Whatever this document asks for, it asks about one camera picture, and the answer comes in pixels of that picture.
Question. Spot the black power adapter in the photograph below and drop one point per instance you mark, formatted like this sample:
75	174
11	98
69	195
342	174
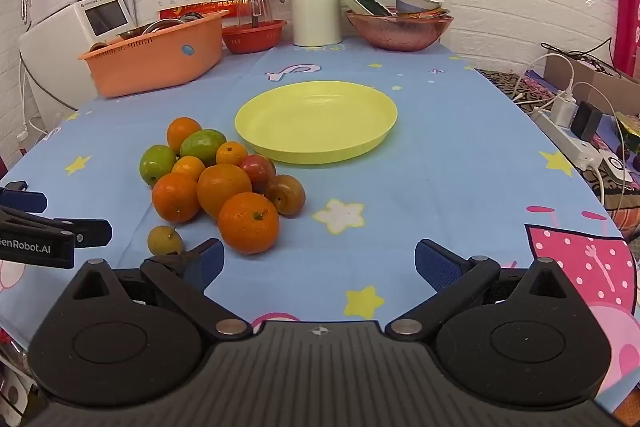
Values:
586	122

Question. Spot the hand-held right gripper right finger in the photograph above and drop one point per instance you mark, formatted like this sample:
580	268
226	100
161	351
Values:
434	263

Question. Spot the blue and white bowl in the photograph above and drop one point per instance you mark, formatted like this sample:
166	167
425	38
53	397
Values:
417	2

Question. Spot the pink glass bowl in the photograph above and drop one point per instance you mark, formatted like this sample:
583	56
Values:
395	34

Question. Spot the medium orange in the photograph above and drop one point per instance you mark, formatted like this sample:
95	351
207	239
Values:
175	198
184	132

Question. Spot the cardboard box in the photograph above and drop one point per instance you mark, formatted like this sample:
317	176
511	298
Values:
600	87

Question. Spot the large white appliance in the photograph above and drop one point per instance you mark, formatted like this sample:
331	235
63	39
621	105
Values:
50	57

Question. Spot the green-rimmed white bowl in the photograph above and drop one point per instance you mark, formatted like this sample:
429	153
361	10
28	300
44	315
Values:
367	2

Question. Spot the patterned cloth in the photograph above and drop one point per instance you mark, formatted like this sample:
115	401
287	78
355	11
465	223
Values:
510	82

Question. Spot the white round device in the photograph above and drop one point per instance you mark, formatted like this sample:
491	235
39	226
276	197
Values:
615	169

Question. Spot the white power strip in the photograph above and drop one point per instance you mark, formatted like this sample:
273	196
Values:
575	146

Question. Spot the small yellow-green fruit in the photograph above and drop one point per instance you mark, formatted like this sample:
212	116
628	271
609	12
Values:
164	241

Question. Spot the orange plastic basket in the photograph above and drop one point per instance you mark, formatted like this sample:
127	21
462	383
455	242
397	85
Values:
150	67

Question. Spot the white device with screen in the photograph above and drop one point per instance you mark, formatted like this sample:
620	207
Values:
105	17

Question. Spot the large orange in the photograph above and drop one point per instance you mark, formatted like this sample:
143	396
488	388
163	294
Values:
248	224
222	187

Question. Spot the white charger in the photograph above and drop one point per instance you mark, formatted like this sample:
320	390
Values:
564	109

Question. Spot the red plastic basket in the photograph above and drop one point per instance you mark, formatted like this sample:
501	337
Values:
252	39

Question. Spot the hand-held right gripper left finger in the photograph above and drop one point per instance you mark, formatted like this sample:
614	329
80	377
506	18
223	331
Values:
210	259

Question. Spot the red plum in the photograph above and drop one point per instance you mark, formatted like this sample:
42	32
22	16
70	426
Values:
259	169

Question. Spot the small orange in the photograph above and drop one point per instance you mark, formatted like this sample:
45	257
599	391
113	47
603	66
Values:
188	166
231	153

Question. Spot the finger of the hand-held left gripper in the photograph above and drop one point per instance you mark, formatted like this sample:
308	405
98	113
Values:
22	201
90	232

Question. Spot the green mango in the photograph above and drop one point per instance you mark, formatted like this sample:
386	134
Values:
156	164
204	146

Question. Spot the yellow plastic plate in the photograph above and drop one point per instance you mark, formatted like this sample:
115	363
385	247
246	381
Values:
315	122

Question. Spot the metal bowl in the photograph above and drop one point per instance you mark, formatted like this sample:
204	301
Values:
200	15
160	26

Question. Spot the blue printed tablecloth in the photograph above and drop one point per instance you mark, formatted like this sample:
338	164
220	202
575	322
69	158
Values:
450	157

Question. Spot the brown-red plum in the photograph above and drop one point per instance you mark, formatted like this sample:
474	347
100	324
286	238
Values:
286	195

